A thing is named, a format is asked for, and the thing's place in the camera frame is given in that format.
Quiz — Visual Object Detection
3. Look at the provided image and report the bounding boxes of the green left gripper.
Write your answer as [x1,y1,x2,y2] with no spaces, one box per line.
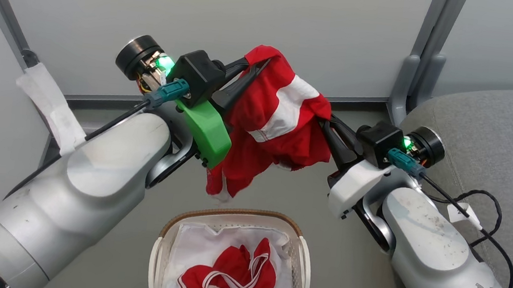
[168,48,273,175]

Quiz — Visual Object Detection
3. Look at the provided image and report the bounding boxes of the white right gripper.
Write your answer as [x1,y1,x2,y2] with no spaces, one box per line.
[310,114,402,225]

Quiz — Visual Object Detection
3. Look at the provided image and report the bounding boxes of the red garment with white panel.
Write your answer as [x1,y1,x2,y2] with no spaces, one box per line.
[204,40,343,215]

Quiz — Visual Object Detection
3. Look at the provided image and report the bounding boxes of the white laundry basket brown rim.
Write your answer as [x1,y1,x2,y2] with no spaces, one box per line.
[147,199,318,288]

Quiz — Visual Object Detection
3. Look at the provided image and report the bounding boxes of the white cloth basket liner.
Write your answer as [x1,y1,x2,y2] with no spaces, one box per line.
[163,216,301,288]

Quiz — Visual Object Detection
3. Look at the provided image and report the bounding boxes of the grey fabric sofa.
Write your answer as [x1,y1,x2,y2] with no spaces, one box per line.
[380,74,513,288]

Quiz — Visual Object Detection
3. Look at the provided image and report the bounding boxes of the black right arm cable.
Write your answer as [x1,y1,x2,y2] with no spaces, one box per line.
[374,147,513,288]

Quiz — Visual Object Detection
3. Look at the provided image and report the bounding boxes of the grey partition post with brackets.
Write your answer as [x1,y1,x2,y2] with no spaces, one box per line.
[384,0,469,133]

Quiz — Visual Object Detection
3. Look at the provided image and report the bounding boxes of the small white cable tag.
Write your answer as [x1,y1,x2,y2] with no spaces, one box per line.
[445,201,473,226]

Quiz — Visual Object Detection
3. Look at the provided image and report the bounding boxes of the thin black looped cable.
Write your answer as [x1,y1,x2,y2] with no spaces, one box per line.
[422,184,505,249]

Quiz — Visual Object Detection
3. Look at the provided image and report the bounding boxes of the large white cable tag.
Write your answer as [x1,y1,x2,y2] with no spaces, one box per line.
[9,60,95,158]

